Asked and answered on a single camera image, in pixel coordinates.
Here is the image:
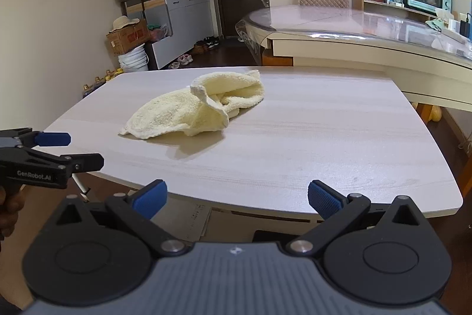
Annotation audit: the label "pale green cloth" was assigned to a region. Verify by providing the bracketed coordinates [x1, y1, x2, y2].
[426, 17, 450, 31]

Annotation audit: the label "pale yellow towel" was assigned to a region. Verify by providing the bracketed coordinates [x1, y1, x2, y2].
[119, 69, 265, 138]

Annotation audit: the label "grey white hallway cabinet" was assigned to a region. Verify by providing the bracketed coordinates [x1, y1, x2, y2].
[111, 0, 215, 71]

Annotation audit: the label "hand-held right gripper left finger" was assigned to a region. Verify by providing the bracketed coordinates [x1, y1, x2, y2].
[55, 179, 187, 257]

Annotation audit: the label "straw hat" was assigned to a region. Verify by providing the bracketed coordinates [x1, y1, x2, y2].
[109, 15, 140, 32]

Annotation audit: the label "paper sheets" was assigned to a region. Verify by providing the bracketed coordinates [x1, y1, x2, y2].
[173, 206, 213, 240]

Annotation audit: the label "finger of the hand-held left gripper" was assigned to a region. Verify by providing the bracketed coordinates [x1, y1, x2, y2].
[0, 128, 71, 148]
[18, 148, 105, 173]

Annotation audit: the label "cardboard box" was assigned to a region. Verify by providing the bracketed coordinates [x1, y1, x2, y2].
[106, 19, 151, 56]

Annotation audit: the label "white plastic bucket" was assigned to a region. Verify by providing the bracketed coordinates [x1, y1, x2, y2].
[118, 44, 149, 73]

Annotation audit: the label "person's left hand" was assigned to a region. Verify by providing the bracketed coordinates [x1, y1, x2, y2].
[0, 186, 26, 239]

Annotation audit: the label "cream dining table glass top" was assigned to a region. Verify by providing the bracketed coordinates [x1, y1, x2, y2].
[236, 4, 472, 124]

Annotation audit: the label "row of dark shoes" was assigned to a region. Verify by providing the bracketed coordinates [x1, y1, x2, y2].
[194, 35, 222, 55]

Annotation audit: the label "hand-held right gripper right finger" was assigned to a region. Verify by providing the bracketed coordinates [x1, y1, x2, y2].
[286, 179, 421, 257]

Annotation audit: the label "black charger block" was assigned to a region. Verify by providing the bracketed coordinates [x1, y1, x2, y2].
[459, 12, 472, 40]

